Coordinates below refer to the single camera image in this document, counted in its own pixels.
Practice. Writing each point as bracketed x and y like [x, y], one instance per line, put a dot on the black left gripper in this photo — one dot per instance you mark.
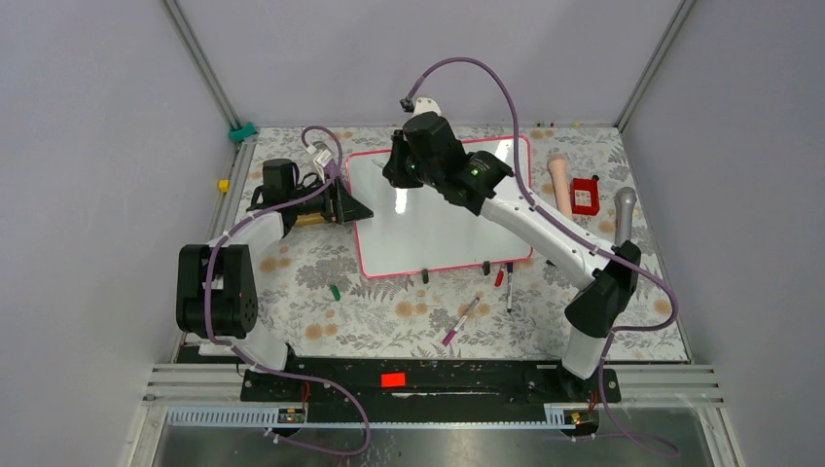
[347, 208]

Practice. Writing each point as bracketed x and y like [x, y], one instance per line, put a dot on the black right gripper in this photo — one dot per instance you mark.
[393, 170]

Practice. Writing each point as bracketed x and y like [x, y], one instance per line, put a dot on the pink framed whiteboard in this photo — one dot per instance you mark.
[417, 229]

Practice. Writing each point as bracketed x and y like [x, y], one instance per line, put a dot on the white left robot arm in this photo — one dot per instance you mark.
[217, 299]

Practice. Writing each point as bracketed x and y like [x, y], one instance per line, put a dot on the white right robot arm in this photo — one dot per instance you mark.
[490, 185]

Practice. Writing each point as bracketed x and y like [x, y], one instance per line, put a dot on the floral table mat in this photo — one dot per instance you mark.
[400, 317]

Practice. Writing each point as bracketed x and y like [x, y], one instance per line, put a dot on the yellow block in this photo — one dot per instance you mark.
[223, 185]

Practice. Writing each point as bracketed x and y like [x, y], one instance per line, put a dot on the teal block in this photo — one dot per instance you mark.
[240, 134]

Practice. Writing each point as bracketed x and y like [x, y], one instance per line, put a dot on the red marker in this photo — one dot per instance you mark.
[499, 278]

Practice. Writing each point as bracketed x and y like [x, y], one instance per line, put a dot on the black marker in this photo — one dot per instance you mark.
[509, 292]

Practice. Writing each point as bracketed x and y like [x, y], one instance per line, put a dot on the purple marker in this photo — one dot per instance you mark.
[461, 321]

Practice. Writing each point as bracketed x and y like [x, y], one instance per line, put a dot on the red box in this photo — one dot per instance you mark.
[585, 199]

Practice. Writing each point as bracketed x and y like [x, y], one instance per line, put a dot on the silver microphone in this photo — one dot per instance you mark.
[625, 201]

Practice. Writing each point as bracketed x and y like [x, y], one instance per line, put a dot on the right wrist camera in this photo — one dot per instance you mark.
[420, 105]

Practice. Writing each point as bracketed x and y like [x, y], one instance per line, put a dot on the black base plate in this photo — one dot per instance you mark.
[423, 391]

